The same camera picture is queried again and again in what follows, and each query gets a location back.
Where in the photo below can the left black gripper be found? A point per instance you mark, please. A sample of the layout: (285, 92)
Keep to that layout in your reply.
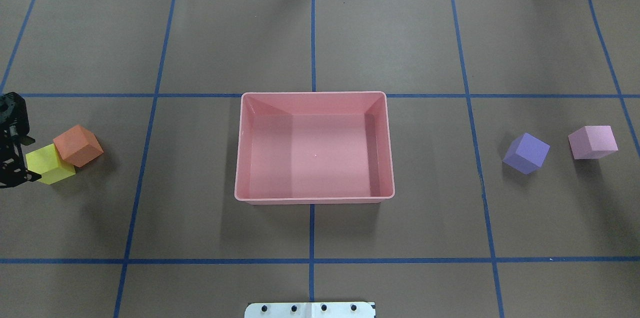
(11, 150)

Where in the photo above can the yellow foam block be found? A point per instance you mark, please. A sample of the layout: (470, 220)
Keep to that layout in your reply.
(48, 163)

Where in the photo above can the pink plastic bin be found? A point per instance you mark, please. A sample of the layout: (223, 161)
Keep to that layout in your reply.
(302, 148)

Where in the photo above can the orange foam block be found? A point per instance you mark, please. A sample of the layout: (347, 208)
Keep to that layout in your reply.
(78, 146)

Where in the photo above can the purple foam block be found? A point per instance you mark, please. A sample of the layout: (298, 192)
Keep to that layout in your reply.
(526, 153)

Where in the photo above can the pink foam block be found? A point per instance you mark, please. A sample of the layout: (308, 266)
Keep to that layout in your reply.
(592, 142)

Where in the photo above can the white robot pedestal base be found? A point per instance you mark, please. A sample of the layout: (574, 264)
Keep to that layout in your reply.
(336, 309)

